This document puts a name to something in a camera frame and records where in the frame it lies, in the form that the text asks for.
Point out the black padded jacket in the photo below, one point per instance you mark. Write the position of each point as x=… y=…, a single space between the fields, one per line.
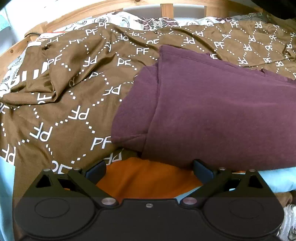
x=277 y=8

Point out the brown patterned blanket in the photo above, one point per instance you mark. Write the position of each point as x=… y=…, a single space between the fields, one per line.
x=69 y=92

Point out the maroon long-sleeved shirt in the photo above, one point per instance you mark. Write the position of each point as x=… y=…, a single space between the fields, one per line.
x=208 y=104

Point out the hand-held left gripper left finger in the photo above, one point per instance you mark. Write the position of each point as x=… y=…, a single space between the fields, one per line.
x=96 y=172

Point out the orange and blue blanket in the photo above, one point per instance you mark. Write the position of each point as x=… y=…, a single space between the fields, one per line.
x=143 y=177

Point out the white floral bed sheet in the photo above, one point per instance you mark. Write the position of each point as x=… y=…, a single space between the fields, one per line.
x=120 y=19

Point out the wooden bed frame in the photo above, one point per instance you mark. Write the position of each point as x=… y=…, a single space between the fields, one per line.
x=166 y=8

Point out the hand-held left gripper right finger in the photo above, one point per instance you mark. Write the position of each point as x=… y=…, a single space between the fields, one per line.
x=201 y=170

